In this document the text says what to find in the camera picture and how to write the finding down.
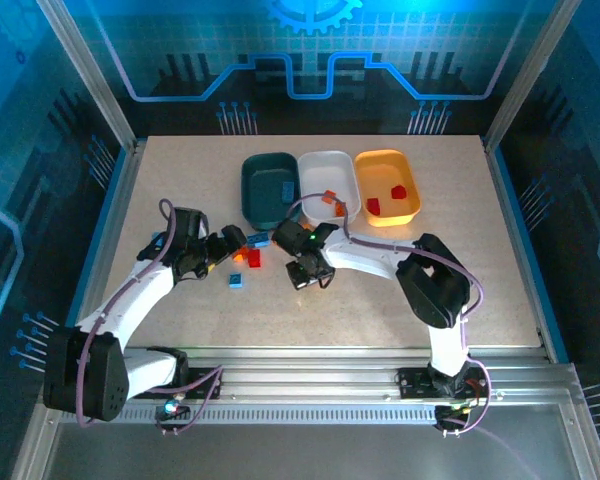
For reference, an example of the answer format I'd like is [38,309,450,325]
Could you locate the dark green plastic container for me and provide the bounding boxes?
[240,152,302,232]

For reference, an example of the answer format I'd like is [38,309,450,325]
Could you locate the white plastic container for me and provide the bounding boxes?
[297,150,361,227]

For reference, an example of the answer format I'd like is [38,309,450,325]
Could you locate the yellow plastic container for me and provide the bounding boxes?
[354,149,422,228]

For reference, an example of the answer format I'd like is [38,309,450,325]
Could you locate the grey metal panel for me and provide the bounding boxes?
[42,422,586,480]

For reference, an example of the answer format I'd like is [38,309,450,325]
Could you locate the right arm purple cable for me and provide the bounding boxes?
[283,193,494,401]

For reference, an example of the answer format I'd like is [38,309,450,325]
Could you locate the aluminium and blue side rail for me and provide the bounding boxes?
[481,135,574,365]
[54,139,149,364]

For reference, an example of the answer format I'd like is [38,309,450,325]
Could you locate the aluminium mounting rail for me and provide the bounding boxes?
[119,345,584,409]

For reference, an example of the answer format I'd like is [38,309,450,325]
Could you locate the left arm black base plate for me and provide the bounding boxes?
[179,367,225,401]

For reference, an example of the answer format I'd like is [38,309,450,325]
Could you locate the slotted aluminium cable duct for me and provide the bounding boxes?
[114,407,439,425]

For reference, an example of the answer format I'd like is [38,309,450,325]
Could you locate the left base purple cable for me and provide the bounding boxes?
[144,363,226,436]

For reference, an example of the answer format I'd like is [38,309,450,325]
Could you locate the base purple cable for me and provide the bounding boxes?
[442,364,495,439]
[144,363,226,436]

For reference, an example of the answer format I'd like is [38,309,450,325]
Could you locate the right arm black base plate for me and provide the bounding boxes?
[397,367,490,401]

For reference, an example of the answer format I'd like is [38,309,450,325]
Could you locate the aluminium frame post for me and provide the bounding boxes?
[35,0,142,154]
[483,0,583,154]

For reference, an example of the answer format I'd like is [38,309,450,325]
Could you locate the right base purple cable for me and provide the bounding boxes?
[442,364,495,439]

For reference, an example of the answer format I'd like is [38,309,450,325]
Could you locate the aluminium frame bar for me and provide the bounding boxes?
[9,419,64,480]
[562,363,600,480]

